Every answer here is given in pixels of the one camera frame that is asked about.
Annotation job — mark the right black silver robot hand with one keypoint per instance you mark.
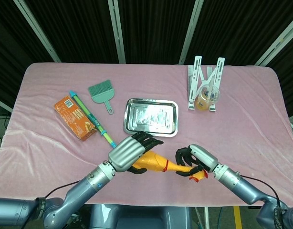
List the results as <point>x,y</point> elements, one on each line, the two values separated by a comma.
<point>205,157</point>

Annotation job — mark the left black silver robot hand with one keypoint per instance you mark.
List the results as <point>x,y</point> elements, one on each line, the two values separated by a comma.
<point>127,152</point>

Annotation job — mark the yellow rubber chicken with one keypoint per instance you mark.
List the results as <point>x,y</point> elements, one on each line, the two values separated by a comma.
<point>156,163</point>

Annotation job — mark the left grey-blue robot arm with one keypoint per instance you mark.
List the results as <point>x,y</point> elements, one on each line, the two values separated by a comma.
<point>84,190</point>

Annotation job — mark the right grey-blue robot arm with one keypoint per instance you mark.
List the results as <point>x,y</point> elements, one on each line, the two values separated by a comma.
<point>242,188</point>

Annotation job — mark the stainless steel tray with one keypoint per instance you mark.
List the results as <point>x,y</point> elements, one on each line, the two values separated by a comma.
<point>151,118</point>

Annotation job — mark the green blue toy water pump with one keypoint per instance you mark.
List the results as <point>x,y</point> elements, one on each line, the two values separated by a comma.
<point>94,120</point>

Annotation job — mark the teal small hand brush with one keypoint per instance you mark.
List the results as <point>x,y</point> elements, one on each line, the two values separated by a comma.
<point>101,93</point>

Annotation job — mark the clear cup with orange drink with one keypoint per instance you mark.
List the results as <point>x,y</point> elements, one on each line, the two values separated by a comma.
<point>205,101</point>

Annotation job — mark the orange cardboard box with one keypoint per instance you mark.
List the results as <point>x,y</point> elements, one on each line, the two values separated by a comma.
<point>73,118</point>

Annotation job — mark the grey robot torso base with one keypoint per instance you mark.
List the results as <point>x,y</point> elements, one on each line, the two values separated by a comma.
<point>139,218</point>

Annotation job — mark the white folding stand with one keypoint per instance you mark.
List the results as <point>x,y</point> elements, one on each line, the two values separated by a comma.
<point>196,78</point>

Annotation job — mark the pink velvet tablecloth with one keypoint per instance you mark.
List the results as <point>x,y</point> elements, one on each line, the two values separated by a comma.
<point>41,155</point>

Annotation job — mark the white metal frame post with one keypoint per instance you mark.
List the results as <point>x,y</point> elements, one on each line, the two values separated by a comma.
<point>116,31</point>
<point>38,33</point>
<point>277,44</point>
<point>191,31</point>

